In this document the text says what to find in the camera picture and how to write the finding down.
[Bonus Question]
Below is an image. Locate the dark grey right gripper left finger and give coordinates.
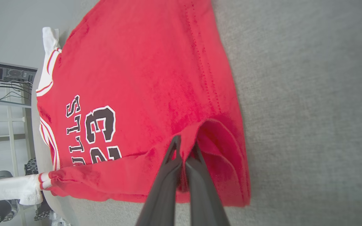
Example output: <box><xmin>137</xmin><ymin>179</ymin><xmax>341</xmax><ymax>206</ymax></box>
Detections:
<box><xmin>135</xmin><ymin>135</ymin><xmax>184</xmax><ymax>226</ymax></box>

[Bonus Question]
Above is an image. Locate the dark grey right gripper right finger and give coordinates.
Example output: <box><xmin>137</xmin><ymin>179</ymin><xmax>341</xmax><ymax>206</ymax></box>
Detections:
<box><xmin>185</xmin><ymin>142</ymin><xmax>232</xmax><ymax>226</ymax></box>

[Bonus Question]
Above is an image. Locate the red jersey number 23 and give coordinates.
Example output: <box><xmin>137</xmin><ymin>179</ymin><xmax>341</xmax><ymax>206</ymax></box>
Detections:
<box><xmin>0</xmin><ymin>0</ymin><xmax>251</xmax><ymax>208</ymax></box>

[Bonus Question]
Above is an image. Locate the white metal shelf rack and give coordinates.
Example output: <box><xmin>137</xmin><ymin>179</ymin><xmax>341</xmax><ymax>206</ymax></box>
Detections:
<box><xmin>0</xmin><ymin>59</ymin><xmax>39</xmax><ymax>226</ymax></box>

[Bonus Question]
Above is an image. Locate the black computer box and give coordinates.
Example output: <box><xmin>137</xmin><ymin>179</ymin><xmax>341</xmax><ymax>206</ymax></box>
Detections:
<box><xmin>0</xmin><ymin>62</ymin><xmax>37</xmax><ymax>84</ymax></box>

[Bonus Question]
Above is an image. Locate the black cable on shelf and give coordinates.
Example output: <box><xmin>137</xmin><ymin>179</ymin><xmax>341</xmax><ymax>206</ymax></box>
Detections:
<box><xmin>0</xmin><ymin>80</ymin><xmax>32</xmax><ymax>101</ymax></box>

